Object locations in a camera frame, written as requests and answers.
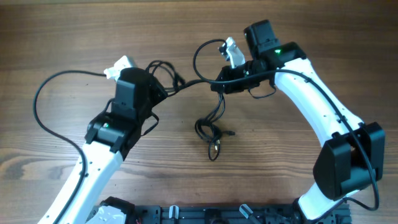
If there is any black cable bundle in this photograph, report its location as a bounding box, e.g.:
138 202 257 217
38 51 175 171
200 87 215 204
144 59 236 162

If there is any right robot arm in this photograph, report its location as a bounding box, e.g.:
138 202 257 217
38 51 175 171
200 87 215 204
210 20 386 223

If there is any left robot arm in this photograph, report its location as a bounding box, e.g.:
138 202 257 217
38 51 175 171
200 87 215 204
40 67 167 223

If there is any right camera black cable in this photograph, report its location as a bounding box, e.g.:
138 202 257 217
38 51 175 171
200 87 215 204
192 38 380 224

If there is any camera black cable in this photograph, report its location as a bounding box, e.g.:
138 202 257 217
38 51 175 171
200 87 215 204
192 38 380 224
32 69 108 224

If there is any left camera black cable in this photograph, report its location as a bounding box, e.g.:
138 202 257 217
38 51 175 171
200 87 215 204
32 69 108 224

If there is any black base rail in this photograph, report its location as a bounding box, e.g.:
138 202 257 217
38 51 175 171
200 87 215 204
90 203 352 224

